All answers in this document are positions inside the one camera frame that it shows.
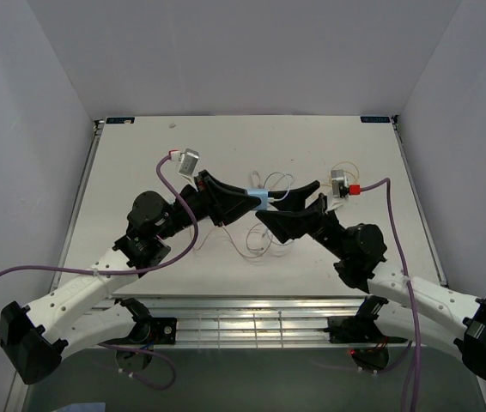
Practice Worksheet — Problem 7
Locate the blue corner label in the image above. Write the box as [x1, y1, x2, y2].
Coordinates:
[106, 117, 135, 124]
[360, 116, 392, 124]

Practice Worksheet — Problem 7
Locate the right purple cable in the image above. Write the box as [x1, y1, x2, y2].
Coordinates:
[349, 178, 423, 412]

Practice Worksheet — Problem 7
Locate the blue charger cable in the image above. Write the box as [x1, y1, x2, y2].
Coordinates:
[262, 171, 295, 205]

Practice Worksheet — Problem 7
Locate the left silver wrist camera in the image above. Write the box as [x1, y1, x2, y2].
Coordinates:
[178, 148, 200, 178]

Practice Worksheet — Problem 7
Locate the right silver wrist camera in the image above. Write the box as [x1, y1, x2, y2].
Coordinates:
[330, 169, 349, 199]

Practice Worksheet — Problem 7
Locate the right blue corner label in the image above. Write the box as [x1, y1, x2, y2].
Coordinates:
[360, 116, 392, 124]

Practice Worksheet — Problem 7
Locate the pink charger cable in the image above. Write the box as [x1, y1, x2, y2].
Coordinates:
[191, 222, 304, 261]

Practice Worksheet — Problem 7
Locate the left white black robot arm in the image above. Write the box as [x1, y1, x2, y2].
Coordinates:
[0, 171, 267, 385]

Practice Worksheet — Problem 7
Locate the left blue corner label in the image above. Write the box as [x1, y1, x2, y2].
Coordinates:
[106, 117, 135, 124]

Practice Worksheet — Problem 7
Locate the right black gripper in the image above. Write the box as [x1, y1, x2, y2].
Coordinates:
[254, 181, 349, 260]

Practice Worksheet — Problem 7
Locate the yellow thin cable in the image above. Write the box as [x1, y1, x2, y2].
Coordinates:
[319, 161, 361, 190]

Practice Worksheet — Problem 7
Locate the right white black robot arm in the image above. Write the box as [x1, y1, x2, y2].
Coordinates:
[256, 195, 486, 380]

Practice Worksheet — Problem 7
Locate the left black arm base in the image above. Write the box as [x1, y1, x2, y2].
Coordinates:
[115, 298, 178, 346]

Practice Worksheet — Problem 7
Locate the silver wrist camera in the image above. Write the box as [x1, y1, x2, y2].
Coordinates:
[330, 169, 349, 199]
[178, 148, 200, 178]

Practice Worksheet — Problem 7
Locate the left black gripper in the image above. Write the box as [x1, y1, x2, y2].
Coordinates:
[155, 170, 261, 240]

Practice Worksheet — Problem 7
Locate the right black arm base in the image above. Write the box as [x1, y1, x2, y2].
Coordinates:
[322, 295, 407, 345]

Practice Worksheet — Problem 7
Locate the blue charger plug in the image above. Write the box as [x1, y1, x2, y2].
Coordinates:
[246, 188, 269, 210]

